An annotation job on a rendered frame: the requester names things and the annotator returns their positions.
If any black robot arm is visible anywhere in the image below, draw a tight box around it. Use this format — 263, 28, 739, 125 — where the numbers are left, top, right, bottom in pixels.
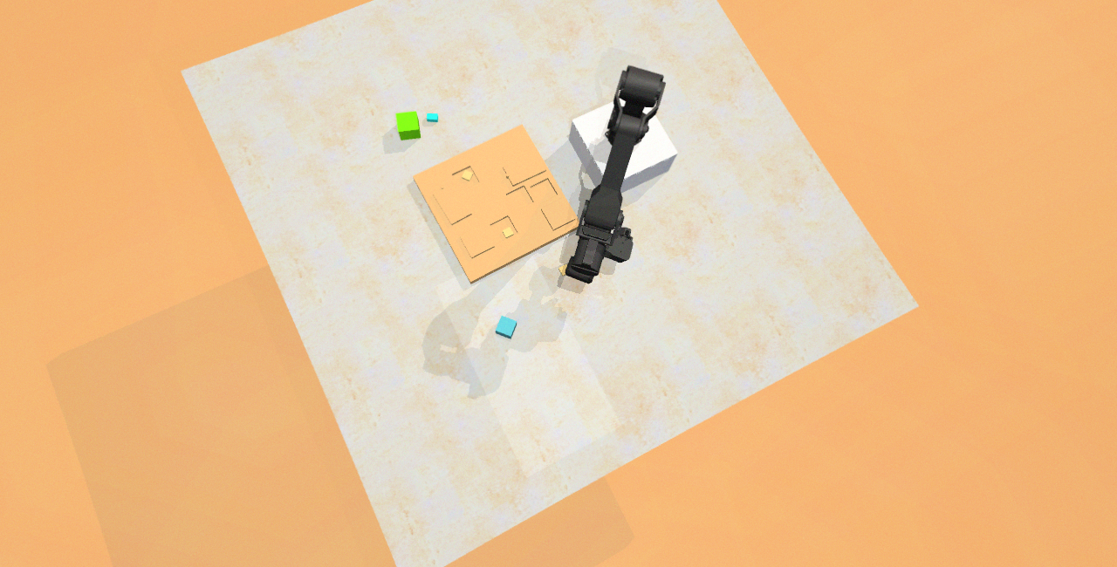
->
571, 65, 666, 276

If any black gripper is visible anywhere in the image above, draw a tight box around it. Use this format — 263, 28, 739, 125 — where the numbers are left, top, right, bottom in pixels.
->
565, 256, 594, 284

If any green block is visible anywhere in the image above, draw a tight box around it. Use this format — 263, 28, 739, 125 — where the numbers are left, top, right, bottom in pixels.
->
395, 112, 421, 140

